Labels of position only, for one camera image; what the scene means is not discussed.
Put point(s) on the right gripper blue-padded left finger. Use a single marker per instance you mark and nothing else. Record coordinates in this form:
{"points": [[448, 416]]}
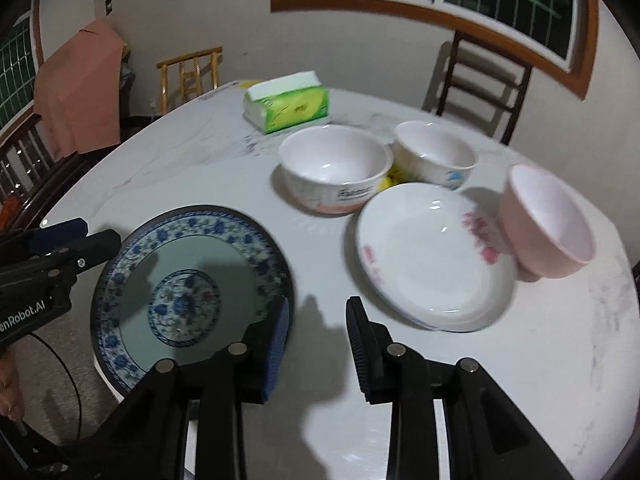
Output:
{"points": [[273, 338]]}

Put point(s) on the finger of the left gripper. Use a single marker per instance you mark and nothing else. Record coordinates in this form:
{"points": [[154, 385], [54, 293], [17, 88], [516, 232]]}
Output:
{"points": [[82, 255], [49, 238]]}

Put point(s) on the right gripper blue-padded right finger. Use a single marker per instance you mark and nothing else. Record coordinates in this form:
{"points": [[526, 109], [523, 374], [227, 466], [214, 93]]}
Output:
{"points": [[365, 351]]}

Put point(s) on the large blue floral plate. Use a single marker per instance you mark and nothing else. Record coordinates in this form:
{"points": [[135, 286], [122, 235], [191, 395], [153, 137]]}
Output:
{"points": [[183, 286]]}

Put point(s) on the white plate pink flowers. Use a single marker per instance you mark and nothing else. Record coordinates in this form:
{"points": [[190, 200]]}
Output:
{"points": [[436, 257]]}

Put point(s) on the white bowl with lettering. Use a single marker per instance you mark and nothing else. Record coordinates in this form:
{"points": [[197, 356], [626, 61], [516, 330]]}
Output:
{"points": [[333, 169]]}

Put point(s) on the white bowl blue dolphin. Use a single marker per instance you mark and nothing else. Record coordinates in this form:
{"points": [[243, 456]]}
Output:
{"points": [[429, 152]]}

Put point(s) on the pink large bowl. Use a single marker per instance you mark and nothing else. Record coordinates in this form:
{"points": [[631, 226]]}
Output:
{"points": [[547, 231]]}

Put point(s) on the person's left hand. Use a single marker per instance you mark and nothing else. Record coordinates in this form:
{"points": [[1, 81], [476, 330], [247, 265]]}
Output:
{"points": [[11, 397]]}

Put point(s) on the dark chair at left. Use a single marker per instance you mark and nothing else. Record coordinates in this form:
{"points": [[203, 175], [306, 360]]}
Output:
{"points": [[32, 181]]}

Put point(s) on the pink cloth on chair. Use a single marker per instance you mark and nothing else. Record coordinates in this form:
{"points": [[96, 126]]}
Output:
{"points": [[77, 92]]}

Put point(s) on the yellow warning sticker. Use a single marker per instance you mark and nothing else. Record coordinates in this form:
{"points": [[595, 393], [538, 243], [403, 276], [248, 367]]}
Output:
{"points": [[393, 177]]}

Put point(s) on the bamboo chair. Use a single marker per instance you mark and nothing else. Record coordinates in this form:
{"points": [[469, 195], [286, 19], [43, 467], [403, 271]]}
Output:
{"points": [[190, 74]]}

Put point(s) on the green tissue pack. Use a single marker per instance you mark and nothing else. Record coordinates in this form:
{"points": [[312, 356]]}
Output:
{"points": [[287, 101]]}

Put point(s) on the yellow label on table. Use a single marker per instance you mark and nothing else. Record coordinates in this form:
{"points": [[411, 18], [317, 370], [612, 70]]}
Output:
{"points": [[249, 83]]}

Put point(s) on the dark wooden chair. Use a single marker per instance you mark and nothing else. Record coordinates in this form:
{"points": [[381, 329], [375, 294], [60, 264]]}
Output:
{"points": [[515, 89]]}

